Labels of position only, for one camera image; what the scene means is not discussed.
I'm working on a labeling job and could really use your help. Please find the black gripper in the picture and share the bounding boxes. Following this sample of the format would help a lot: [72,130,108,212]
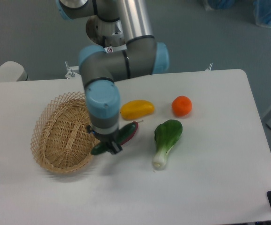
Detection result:
[86,125,123,155]

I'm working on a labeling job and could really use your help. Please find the green cucumber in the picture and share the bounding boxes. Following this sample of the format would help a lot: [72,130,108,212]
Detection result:
[90,121,139,155]

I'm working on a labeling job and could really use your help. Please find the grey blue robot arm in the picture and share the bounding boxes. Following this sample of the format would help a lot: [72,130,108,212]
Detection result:
[56,0,169,154]

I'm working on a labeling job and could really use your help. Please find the woven wicker basket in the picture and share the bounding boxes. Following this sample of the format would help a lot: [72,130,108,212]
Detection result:
[30,92,98,173]

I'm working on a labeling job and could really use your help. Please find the purple sweet potato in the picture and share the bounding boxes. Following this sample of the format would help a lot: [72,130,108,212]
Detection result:
[119,121,139,145]

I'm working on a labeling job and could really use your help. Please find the yellow mango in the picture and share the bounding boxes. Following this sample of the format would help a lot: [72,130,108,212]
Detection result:
[120,100,155,120]

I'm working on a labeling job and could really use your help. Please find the green bok choy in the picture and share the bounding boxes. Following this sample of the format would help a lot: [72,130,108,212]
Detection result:
[152,120,183,170]

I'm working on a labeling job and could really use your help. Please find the orange tangerine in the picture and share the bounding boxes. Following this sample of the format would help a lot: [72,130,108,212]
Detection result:
[171,96,192,117]

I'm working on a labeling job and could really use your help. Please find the white chair armrest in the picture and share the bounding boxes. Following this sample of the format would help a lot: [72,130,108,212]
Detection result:
[0,61,30,83]

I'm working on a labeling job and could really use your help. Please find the blue plastic bag middle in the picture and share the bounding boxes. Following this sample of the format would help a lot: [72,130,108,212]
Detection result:
[201,0,235,11]

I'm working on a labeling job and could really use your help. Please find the blue plastic bag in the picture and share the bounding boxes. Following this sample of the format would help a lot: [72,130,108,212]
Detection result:
[201,0,235,11]
[253,0,271,28]

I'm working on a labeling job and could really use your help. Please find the blue plastic bag right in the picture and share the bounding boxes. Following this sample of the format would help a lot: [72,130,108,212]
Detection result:
[253,0,271,28]

